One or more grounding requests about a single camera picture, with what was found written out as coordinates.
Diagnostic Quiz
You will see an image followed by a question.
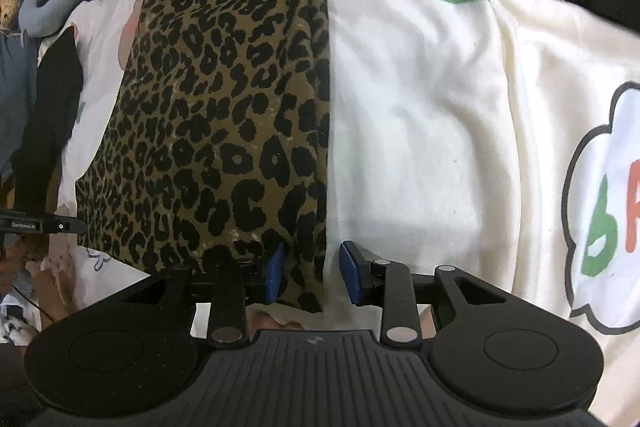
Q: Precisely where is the leopard print garment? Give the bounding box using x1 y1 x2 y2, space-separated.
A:
76 0 331 313

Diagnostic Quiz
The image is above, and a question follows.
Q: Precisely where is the person left hand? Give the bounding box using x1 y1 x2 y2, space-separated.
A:
1 234 49 277

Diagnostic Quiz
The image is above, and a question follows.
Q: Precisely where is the person bare foot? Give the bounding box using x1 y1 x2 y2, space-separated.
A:
25 234 77 329

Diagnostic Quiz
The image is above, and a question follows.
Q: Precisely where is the black garment on pile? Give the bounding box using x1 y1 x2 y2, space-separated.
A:
11 26 84 213

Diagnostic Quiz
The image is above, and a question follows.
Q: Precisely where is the cream bear print blanket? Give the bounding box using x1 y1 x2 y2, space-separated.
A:
1 0 639 426

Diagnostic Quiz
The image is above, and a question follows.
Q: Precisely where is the small plush toy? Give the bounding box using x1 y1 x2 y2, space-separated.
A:
0 0 22 31

